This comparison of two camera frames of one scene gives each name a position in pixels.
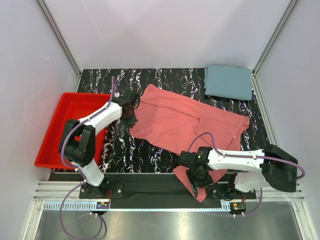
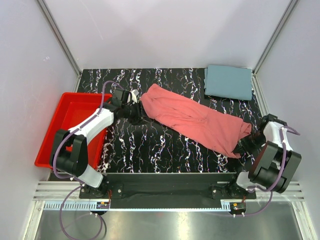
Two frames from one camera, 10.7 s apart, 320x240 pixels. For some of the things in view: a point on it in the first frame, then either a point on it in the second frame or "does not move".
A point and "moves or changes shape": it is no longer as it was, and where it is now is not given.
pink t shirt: (181, 124) moves or changes shape
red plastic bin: (72, 106) does not move
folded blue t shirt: (228, 81) does not move
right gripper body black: (198, 179) to (251, 142)
